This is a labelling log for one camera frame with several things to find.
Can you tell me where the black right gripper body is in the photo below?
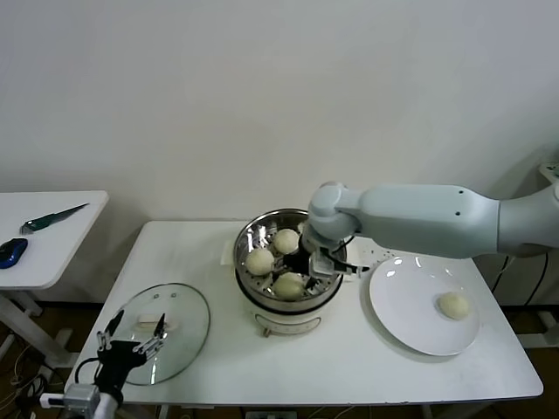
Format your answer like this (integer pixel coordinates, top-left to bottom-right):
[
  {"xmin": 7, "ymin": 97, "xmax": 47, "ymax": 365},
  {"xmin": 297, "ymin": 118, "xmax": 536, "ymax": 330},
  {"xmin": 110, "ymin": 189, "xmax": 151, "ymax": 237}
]
[{"xmin": 281, "ymin": 244, "xmax": 314, "ymax": 276}]

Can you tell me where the blue computer mouse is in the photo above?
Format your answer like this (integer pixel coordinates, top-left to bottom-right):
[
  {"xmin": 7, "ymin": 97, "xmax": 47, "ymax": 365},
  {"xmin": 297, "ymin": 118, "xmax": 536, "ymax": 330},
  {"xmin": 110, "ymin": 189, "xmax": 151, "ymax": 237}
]
[{"xmin": 0, "ymin": 237, "xmax": 30, "ymax": 269}]

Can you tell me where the white table foot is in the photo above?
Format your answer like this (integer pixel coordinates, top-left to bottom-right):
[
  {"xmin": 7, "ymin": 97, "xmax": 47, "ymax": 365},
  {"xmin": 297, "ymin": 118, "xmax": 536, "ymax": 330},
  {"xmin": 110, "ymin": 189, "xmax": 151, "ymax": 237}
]
[{"xmin": 514, "ymin": 309, "xmax": 559, "ymax": 348}]

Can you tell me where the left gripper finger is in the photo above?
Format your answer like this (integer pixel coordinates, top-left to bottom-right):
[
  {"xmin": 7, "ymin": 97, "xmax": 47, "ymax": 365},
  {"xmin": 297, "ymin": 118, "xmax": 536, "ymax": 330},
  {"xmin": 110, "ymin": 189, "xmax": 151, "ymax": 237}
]
[
  {"xmin": 96, "ymin": 308, "xmax": 126, "ymax": 353},
  {"xmin": 133, "ymin": 313, "xmax": 168, "ymax": 357}
]

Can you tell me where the white electric cooker base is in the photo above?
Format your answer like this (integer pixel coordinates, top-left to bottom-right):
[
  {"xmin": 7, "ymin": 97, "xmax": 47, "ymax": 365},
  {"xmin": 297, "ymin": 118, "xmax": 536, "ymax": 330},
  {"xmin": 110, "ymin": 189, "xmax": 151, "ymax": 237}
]
[{"xmin": 238, "ymin": 270, "xmax": 346, "ymax": 340}]

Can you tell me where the black floor cable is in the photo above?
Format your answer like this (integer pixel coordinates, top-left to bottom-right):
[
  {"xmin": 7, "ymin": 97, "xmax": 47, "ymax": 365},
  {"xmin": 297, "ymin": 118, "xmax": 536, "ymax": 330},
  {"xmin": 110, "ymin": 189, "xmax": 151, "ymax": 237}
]
[{"xmin": 8, "ymin": 373, "xmax": 52, "ymax": 419}]

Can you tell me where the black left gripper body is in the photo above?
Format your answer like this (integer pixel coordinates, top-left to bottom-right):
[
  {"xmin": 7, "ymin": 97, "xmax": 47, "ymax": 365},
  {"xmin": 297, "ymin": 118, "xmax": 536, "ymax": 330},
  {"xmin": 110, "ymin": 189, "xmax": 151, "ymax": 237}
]
[{"xmin": 95, "ymin": 340, "xmax": 143, "ymax": 388}]

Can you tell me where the white side table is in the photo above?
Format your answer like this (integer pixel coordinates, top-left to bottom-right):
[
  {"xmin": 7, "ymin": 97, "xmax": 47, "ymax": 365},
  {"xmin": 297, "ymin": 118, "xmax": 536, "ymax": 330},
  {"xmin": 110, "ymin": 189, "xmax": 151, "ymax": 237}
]
[{"xmin": 0, "ymin": 189, "xmax": 109, "ymax": 367}]

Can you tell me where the black cable with adapter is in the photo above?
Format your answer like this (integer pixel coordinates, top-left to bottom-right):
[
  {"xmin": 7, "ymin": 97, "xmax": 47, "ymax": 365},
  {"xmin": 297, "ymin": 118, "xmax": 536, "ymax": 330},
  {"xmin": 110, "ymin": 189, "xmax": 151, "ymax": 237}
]
[{"xmin": 492, "ymin": 255, "xmax": 549, "ymax": 306}]

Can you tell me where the round glass pot lid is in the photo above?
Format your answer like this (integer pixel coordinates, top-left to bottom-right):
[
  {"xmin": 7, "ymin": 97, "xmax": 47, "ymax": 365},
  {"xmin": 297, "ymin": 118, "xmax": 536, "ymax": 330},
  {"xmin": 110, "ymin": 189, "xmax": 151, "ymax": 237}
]
[{"xmin": 107, "ymin": 282, "xmax": 211, "ymax": 386}]

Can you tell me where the knife with green handle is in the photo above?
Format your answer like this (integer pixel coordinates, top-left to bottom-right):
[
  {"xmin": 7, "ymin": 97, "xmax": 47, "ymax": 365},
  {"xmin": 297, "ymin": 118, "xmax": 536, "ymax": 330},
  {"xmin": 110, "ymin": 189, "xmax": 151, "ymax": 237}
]
[{"xmin": 20, "ymin": 202, "xmax": 91, "ymax": 235}]

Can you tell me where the steamed white baozi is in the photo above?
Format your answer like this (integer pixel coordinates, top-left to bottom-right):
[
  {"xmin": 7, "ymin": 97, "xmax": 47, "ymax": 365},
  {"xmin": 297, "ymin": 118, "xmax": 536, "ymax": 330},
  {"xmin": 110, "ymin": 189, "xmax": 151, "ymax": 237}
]
[
  {"xmin": 436, "ymin": 292, "xmax": 471, "ymax": 322},
  {"xmin": 273, "ymin": 272, "xmax": 306, "ymax": 301},
  {"xmin": 273, "ymin": 228, "xmax": 301, "ymax": 255},
  {"xmin": 245, "ymin": 248, "xmax": 275, "ymax": 277}
]

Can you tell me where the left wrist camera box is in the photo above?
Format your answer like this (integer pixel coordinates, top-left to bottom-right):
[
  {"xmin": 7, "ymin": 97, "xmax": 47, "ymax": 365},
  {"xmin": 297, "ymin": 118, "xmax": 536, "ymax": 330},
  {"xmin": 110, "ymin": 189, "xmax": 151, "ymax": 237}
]
[{"xmin": 39, "ymin": 383, "xmax": 101, "ymax": 411}]

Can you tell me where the round white plate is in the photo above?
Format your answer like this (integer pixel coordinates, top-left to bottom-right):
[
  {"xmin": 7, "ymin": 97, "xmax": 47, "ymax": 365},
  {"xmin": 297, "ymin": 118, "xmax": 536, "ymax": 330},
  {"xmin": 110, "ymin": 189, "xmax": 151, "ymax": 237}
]
[{"xmin": 369, "ymin": 256, "xmax": 481, "ymax": 357}]

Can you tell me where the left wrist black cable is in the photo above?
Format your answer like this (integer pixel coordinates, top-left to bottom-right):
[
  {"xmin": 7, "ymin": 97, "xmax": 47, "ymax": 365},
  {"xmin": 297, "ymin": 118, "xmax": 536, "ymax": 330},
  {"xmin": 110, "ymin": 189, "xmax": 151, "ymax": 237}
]
[{"xmin": 73, "ymin": 356, "xmax": 101, "ymax": 385}]

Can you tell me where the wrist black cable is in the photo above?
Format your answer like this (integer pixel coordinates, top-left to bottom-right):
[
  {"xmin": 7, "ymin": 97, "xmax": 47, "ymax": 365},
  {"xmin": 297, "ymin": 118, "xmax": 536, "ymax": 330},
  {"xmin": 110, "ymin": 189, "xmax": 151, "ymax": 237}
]
[
  {"xmin": 73, "ymin": 356, "xmax": 101, "ymax": 385},
  {"xmin": 327, "ymin": 251, "xmax": 372, "ymax": 276}
]

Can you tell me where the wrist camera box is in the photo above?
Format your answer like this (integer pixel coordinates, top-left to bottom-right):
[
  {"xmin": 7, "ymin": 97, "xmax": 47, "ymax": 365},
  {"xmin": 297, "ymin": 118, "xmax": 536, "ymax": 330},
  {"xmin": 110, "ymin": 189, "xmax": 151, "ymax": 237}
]
[
  {"xmin": 39, "ymin": 383, "xmax": 101, "ymax": 411},
  {"xmin": 308, "ymin": 252, "xmax": 340, "ymax": 278}
]

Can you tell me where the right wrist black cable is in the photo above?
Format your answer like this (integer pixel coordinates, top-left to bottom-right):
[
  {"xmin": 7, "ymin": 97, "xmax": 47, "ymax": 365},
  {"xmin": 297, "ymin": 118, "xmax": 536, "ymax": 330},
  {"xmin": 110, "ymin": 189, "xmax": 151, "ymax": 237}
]
[{"xmin": 327, "ymin": 251, "xmax": 372, "ymax": 276}]

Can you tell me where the white power strip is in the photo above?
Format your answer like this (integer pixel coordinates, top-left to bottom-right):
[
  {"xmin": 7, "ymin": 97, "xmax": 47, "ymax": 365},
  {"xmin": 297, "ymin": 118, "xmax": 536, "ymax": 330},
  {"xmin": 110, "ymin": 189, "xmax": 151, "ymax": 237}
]
[{"xmin": 244, "ymin": 409, "xmax": 298, "ymax": 419}]

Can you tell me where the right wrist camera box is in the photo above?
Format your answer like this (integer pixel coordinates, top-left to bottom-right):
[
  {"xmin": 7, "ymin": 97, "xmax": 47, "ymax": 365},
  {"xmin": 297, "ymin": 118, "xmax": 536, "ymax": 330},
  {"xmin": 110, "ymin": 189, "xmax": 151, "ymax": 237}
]
[{"xmin": 308, "ymin": 252, "xmax": 340, "ymax": 278}]

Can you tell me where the stainless steel steamer basket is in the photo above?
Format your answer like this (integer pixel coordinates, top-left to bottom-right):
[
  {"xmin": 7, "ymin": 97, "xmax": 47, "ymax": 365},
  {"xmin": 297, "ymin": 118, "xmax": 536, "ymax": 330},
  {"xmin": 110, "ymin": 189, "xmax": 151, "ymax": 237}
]
[{"xmin": 224, "ymin": 209, "xmax": 362, "ymax": 312}]

